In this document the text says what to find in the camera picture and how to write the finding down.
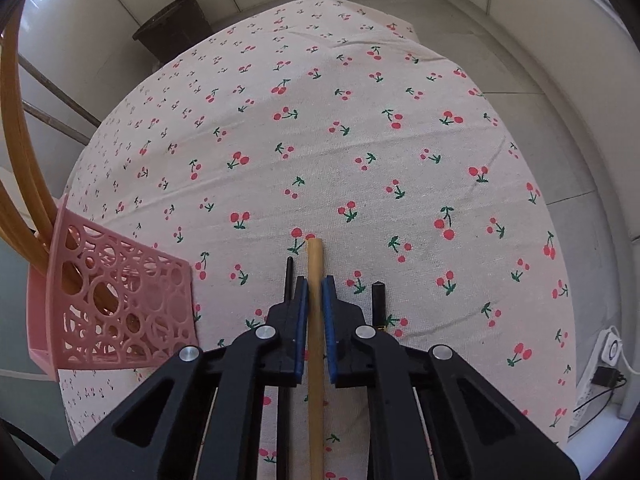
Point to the pink perforated utensil holder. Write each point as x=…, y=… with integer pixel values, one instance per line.
x=56, y=285

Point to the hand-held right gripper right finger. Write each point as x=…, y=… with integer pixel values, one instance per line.
x=328, y=330

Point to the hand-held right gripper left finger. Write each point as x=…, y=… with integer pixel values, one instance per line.
x=300, y=330

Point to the white power strip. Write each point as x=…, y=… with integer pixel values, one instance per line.
x=597, y=355

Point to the black charger plug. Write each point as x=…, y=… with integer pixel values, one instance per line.
x=606, y=377

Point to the cherry print tablecloth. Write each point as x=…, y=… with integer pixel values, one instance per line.
x=350, y=135

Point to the dark brown trash bin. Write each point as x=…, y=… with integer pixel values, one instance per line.
x=172, y=27

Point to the black chopstick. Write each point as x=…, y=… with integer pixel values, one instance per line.
x=289, y=280
x=378, y=305

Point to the tan bamboo chopstick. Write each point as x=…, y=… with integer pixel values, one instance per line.
x=315, y=265

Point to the bunch of bamboo chopsticks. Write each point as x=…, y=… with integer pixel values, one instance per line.
x=15, y=110

